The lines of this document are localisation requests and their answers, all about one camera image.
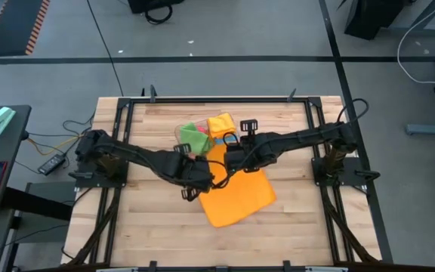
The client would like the thin black floor cable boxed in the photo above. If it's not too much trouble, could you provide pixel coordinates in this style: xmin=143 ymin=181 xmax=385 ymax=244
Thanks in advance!
xmin=86 ymin=0 xmax=125 ymax=97

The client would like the black equipment on stand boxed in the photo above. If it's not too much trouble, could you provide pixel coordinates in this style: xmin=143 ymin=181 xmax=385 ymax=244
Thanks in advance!
xmin=344 ymin=0 xmax=435 ymax=41

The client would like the green microfiber towel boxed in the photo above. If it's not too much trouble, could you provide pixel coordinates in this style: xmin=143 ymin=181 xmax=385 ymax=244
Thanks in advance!
xmin=179 ymin=122 xmax=214 ymax=156

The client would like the yellow wire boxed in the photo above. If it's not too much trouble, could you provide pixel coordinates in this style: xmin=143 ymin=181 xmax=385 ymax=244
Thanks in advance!
xmin=26 ymin=131 xmax=90 ymax=156

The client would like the black power adapter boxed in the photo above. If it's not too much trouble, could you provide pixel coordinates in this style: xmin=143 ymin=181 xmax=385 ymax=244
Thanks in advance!
xmin=37 ymin=153 xmax=67 ymax=177

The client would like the black equipment with cable loop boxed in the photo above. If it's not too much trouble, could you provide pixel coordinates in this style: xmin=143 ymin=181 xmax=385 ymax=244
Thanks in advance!
xmin=127 ymin=0 xmax=185 ymax=26

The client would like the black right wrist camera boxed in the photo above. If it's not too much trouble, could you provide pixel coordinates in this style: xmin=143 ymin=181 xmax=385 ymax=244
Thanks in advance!
xmin=239 ymin=119 xmax=259 ymax=134

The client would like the black aluminium table frame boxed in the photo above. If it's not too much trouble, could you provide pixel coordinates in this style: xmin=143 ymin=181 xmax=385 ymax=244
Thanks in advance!
xmin=62 ymin=85 xmax=394 ymax=272

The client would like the black orange-striped floor mat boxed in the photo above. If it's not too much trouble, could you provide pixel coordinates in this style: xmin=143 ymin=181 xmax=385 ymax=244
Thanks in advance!
xmin=0 ymin=0 xmax=51 ymax=58

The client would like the orange microfiber towel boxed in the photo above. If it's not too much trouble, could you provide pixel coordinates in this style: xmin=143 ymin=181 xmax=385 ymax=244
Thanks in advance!
xmin=206 ymin=112 xmax=237 ymax=140
xmin=197 ymin=143 xmax=278 ymax=229

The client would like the white floor cable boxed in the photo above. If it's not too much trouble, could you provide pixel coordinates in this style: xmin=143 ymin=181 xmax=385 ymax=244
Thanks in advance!
xmin=396 ymin=0 xmax=435 ymax=85

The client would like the clear plastic bin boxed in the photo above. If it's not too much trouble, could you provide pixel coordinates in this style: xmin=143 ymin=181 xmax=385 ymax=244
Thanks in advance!
xmin=174 ymin=113 xmax=239 ymax=156

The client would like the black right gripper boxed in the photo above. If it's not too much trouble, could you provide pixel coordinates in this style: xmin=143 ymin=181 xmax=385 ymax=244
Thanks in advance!
xmin=223 ymin=140 xmax=279 ymax=174

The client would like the grey table foot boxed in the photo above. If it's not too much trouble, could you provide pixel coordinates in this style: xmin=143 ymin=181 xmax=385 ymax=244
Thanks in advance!
xmin=405 ymin=123 xmax=435 ymax=137

